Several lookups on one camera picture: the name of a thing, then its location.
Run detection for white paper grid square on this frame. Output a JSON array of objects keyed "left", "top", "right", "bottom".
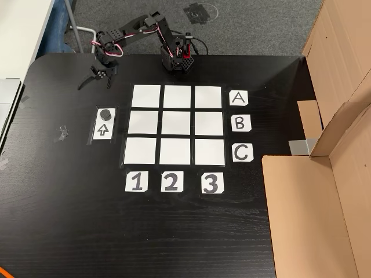
[
  {"left": 194, "top": 86, "right": 223, "bottom": 109},
  {"left": 194, "top": 111, "right": 224, "bottom": 136},
  {"left": 128, "top": 111, "right": 159, "bottom": 135},
  {"left": 163, "top": 85, "right": 191, "bottom": 109},
  {"left": 194, "top": 138, "right": 226, "bottom": 167},
  {"left": 161, "top": 111, "right": 191, "bottom": 136},
  {"left": 159, "top": 138, "right": 191, "bottom": 166},
  {"left": 123, "top": 137, "right": 158, "bottom": 165},
  {"left": 132, "top": 85, "right": 161, "bottom": 108}
]

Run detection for white metal desk leg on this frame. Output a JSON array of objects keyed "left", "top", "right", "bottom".
[{"left": 64, "top": 0, "right": 98, "bottom": 54}]

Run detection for white paper arrow sheet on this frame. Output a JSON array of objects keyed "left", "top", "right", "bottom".
[{"left": 92, "top": 108, "right": 116, "bottom": 141}]

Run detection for person's leg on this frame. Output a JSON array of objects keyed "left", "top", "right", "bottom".
[{"left": 42, "top": 0, "right": 78, "bottom": 54}]

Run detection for crumpled clear tape piece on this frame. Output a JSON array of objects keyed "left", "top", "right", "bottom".
[{"left": 53, "top": 125, "right": 70, "bottom": 143}]

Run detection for black and orange clamp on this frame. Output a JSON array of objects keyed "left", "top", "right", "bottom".
[{"left": 182, "top": 32, "right": 194, "bottom": 58}]

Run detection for white desk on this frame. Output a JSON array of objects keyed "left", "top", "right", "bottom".
[{"left": 0, "top": 0, "right": 56, "bottom": 81}]

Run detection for grey laptop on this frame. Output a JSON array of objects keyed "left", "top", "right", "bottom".
[{"left": 0, "top": 77, "right": 23, "bottom": 149}]

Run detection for dark tape patch on floor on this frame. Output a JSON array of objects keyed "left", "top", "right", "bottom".
[{"left": 183, "top": 2, "right": 219, "bottom": 26}]

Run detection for paper sheet number 1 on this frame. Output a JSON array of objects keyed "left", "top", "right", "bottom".
[{"left": 125, "top": 170, "right": 150, "bottom": 193}]

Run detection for paper sheet number 2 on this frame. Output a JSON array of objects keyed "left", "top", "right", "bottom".
[{"left": 161, "top": 170, "right": 185, "bottom": 193}]

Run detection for paper sheet letter A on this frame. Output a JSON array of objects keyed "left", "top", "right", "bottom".
[{"left": 229, "top": 90, "right": 249, "bottom": 107}]

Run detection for paper sheet letter B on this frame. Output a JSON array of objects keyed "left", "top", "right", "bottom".
[{"left": 231, "top": 115, "right": 253, "bottom": 133}]

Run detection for paper sheet number 3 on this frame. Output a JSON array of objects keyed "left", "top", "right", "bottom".
[{"left": 201, "top": 172, "right": 225, "bottom": 195}]

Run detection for paper sheet letter C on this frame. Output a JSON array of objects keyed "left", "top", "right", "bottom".
[{"left": 232, "top": 144, "right": 254, "bottom": 163}]

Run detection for large brown cardboard box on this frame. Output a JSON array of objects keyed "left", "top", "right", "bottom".
[{"left": 261, "top": 0, "right": 371, "bottom": 278}]

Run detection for black power cable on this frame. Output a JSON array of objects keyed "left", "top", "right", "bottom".
[{"left": 191, "top": 36, "right": 210, "bottom": 56}]

